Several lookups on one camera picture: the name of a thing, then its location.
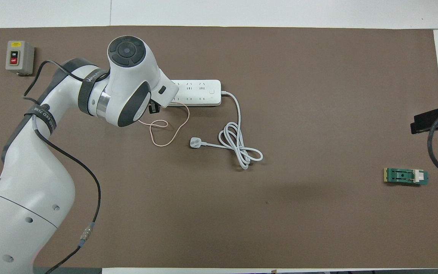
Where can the white power strip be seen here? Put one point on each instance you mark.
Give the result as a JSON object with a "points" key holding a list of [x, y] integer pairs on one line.
{"points": [[200, 93]]}

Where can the green knife switch yellow base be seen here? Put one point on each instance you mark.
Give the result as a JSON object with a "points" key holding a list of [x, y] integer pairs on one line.
{"points": [[405, 176]]}

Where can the grey on/off switch box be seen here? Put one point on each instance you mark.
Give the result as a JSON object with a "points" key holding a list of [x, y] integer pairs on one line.
{"points": [[18, 57]]}

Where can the brown table mat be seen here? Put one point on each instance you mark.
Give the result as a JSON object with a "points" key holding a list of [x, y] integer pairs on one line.
{"points": [[280, 220]]}

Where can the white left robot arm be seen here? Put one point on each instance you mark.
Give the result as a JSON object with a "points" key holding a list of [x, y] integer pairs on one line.
{"points": [[25, 190]]}

